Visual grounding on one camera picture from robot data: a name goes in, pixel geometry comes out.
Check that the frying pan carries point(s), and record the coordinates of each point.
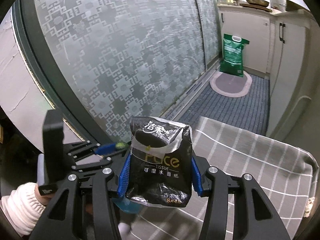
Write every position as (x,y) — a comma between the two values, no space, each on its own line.
(261,3)

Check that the oval grey floor mat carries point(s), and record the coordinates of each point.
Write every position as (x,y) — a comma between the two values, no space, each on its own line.
(230,85)

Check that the dark striped floor runner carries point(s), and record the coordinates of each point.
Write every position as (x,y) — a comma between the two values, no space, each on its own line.
(249,112)

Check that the green rice bag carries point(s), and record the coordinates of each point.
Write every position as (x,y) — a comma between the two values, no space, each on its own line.
(232,48)

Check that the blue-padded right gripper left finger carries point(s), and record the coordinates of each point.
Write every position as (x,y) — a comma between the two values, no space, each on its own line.
(123,178)

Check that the white knitted sleeve forearm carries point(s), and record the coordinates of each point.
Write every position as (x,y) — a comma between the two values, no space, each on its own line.
(22,208)

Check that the white kitchen base cabinet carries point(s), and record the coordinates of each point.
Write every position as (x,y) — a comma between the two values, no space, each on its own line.
(281,48)

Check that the left hand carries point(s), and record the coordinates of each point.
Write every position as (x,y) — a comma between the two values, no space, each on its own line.
(44,200)

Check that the black tissue pack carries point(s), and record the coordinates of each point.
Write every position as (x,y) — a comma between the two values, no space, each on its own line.
(161,153)

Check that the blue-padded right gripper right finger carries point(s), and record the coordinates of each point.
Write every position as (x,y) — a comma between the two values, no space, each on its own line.
(196,177)

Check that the grey checked cloth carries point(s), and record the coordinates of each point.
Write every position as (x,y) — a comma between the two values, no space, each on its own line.
(253,187)

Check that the patterned frosted glass sliding door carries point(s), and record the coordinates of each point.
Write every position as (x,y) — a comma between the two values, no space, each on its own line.
(108,60)

